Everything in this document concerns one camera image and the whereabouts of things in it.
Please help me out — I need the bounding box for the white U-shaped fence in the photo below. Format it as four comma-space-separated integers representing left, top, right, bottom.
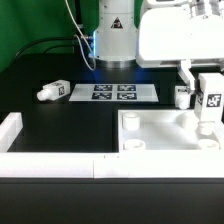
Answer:
0, 113, 224, 178

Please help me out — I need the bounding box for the white cable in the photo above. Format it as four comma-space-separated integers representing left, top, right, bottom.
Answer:
64, 0, 98, 72

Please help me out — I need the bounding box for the green backdrop curtain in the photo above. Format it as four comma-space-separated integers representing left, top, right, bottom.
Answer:
0, 0, 148, 74

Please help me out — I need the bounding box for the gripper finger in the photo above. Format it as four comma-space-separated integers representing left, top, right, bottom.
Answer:
178, 60, 195, 94

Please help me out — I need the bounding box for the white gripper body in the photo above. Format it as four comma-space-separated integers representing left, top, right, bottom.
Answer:
136, 7, 224, 68

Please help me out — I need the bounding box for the black cable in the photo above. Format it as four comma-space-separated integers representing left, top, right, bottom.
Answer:
12, 36, 78, 62

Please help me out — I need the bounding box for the white square table top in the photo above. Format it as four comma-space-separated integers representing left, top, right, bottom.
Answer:
117, 110, 224, 155

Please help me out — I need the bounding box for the white marker sheet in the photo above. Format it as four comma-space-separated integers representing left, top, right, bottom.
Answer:
70, 84, 158, 102

